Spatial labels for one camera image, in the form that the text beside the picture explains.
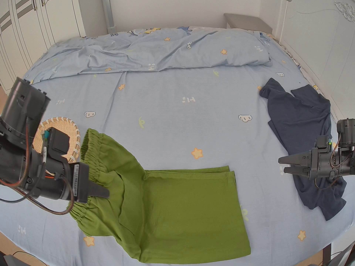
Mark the white wardrobe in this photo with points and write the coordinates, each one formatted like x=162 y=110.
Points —
x=41 y=15

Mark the bed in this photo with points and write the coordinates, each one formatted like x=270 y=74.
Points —
x=194 y=107

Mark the round woven basket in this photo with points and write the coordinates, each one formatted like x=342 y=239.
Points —
x=73 y=137

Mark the grey bedside table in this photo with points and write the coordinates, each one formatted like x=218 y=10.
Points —
x=244 y=21

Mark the green shorts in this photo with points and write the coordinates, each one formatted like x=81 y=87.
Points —
x=188 y=209

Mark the pale blue quilt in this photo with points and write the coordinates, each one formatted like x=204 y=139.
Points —
x=166 y=51

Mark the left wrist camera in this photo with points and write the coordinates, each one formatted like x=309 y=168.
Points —
x=58 y=143

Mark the grey wall pipe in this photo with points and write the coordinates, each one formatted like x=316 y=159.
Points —
x=106 y=4

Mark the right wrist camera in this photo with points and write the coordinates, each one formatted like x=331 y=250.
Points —
x=324 y=143

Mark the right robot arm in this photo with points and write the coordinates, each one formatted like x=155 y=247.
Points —
x=346 y=137

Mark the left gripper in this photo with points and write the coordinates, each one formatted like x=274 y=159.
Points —
x=52 y=181

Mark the dark blue garment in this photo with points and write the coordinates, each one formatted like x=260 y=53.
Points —
x=302 y=115

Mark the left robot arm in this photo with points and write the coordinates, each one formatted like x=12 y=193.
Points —
x=19 y=112

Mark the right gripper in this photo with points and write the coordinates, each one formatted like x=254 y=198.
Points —
x=324 y=165

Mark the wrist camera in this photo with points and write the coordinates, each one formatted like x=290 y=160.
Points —
x=324 y=143
x=58 y=143

